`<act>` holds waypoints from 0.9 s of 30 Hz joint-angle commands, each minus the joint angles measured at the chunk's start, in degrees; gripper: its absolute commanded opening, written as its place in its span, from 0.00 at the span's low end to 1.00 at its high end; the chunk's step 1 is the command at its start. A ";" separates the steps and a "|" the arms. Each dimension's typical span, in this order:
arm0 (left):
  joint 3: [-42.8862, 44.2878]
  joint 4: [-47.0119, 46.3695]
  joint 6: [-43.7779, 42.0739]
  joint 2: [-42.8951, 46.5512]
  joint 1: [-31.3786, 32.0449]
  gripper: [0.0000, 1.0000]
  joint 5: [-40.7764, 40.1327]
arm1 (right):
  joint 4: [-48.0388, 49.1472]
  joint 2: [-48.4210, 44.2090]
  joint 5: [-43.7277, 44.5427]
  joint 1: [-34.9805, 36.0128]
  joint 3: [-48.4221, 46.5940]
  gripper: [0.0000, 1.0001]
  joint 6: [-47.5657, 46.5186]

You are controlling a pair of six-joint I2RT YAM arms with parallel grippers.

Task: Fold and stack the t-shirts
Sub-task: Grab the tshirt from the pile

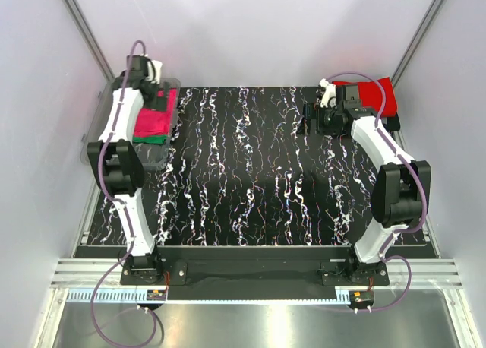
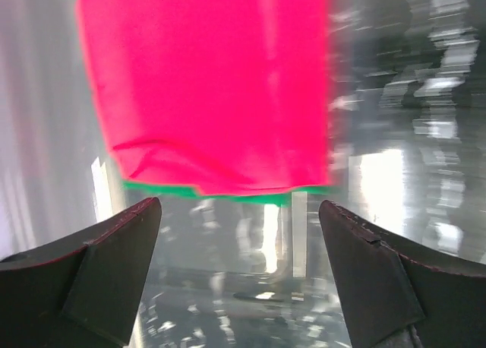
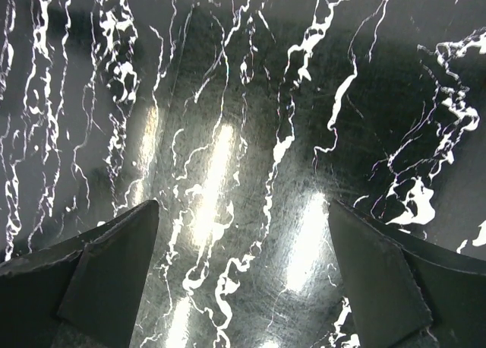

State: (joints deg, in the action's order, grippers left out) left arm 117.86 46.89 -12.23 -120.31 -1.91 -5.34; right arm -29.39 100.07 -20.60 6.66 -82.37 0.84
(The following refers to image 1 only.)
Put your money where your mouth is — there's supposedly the clear plastic bin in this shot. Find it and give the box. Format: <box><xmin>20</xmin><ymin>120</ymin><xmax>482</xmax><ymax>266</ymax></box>
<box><xmin>80</xmin><ymin>78</ymin><xmax>181</xmax><ymax>171</ymax></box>

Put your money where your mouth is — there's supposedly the folded red t shirt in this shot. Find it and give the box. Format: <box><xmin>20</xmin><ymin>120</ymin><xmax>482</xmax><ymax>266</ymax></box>
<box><xmin>331</xmin><ymin>78</ymin><xmax>398</xmax><ymax>119</ymax></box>

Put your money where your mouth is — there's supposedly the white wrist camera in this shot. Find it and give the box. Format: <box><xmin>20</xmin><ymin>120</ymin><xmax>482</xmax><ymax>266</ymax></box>
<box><xmin>147</xmin><ymin>59</ymin><xmax>163</xmax><ymax>84</ymax></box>
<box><xmin>318</xmin><ymin>78</ymin><xmax>336</xmax><ymax>109</ymax></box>

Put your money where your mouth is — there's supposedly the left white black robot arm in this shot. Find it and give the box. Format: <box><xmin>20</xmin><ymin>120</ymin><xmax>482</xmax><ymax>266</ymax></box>
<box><xmin>87</xmin><ymin>55</ymin><xmax>169</xmax><ymax>284</ymax></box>

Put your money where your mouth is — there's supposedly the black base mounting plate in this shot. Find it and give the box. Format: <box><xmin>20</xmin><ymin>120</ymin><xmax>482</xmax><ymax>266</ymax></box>
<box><xmin>120</xmin><ymin>245</ymin><xmax>389</xmax><ymax>302</ymax></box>

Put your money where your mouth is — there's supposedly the pink t shirt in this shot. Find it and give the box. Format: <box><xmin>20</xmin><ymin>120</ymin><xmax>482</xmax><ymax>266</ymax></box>
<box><xmin>134</xmin><ymin>89</ymin><xmax>177</xmax><ymax>138</ymax></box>

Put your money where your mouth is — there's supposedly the orange connector board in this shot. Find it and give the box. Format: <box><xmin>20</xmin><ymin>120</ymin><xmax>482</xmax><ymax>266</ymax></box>
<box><xmin>352</xmin><ymin>290</ymin><xmax>374</xmax><ymax>302</ymax></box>
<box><xmin>147</xmin><ymin>289</ymin><xmax>167</xmax><ymax>301</ymax></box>

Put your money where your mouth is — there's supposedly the green t shirt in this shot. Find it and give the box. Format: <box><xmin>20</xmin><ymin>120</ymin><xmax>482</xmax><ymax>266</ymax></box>
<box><xmin>132</xmin><ymin>134</ymin><xmax>168</xmax><ymax>145</ymax></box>

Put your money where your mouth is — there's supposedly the folded black t shirt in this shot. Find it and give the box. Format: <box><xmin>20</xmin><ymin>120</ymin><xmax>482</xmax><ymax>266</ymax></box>
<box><xmin>384</xmin><ymin>114</ymin><xmax>401</xmax><ymax>132</ymax></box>

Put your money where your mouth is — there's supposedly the aluminium frame rail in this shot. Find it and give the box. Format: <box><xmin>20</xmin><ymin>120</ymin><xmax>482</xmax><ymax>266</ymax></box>
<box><xmin>51</xmin><ymin>259</ymin><xmax>126</xmax><ymax>286</ymax></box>

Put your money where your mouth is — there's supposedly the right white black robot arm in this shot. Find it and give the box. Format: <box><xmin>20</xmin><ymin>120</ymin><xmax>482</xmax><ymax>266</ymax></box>
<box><xmin>303</xmin><ymin>79</ymin><xmax>431</xmax><ymax>287</ymax></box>

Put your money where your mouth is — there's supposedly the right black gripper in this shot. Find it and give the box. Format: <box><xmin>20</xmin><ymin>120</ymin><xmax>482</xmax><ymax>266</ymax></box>
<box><xmin>295</xmin><ymin>103</ymin><xmax>342</xmax><ymax>137</ymax></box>

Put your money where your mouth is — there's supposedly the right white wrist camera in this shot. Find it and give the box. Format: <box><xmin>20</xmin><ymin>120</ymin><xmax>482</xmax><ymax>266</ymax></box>
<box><xmin>318</xmin><ymin>78</ymin><xmax>336</xmax><ymax>109</ymax></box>

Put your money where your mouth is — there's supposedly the right orange connector board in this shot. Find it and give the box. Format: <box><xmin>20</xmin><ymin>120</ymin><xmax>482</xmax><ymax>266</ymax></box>
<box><xmin>352</xmin><ymin>290</ymin><xmax>374</xmax><ymax>302</ymax></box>

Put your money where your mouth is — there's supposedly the left orange connector board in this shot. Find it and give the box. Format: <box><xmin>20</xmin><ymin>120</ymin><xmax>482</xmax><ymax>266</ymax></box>
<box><xmin>147</xmin><ymin>289</ymin><xmax>167</xmax><ymax>301</ymax></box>

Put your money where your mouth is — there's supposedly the black marbled table mat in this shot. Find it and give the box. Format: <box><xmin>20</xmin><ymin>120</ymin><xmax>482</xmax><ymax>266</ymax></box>
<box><xmin>87</xmin><ymin>85</ymin><xmax>428</xmax><ymax>247</ymax></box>

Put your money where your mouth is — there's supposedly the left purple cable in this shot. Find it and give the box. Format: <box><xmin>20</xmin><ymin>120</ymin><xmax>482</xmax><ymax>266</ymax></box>
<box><xmin>89</xmin><ymin>40</ymin><xmax>165</xmax><ymax>345</ymax></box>

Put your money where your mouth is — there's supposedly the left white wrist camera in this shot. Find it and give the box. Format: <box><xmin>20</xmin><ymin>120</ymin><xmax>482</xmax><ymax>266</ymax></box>
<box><xmin>147</xmin><ymin>59</ymin><xmax>163</xmax><ymax>84</ymax></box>

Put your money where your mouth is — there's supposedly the white slotted cable duct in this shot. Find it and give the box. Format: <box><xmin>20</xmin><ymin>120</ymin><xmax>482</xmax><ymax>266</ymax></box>
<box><xmin>67</xmin><ymin>289</ymin><xmax>167</xmax><ymax>304</ymax></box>

